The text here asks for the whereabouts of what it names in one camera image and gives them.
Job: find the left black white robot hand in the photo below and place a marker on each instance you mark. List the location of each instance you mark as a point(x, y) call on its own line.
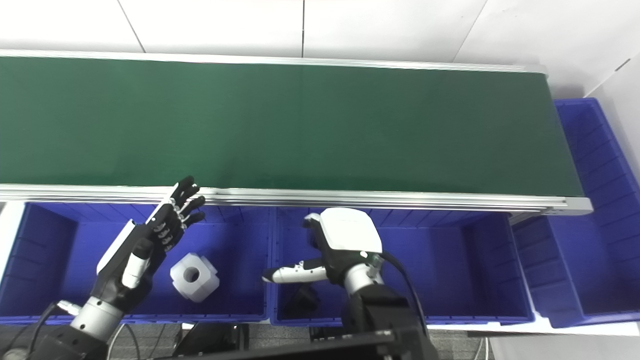
point(125, 272)

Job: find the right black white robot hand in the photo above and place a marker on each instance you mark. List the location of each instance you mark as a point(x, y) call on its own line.
point(350, 230)

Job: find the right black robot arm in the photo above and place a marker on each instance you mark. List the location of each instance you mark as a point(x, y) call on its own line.
point(380, 310)

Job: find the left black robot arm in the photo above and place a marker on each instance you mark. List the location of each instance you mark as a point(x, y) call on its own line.
point(90, 320)

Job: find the green conveyor belt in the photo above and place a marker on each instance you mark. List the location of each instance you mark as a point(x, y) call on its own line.
point(300, 125)
point(400, 201)

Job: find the white blocky part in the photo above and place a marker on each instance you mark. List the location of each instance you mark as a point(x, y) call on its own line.
point(194, 277)

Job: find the black angular part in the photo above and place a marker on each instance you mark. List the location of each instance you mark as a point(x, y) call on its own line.
point(302, 302)

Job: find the blue bin with black part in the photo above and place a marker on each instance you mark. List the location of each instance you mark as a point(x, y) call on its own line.
point(450, 270)

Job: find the blue bin with white part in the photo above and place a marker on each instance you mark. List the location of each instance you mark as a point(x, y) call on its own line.
point(235, 270)

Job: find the empty blue bin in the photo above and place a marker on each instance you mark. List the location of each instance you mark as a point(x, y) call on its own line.
point(595, 225)

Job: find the black robot torso edge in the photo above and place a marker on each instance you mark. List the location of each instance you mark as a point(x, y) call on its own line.
point(300, 350)

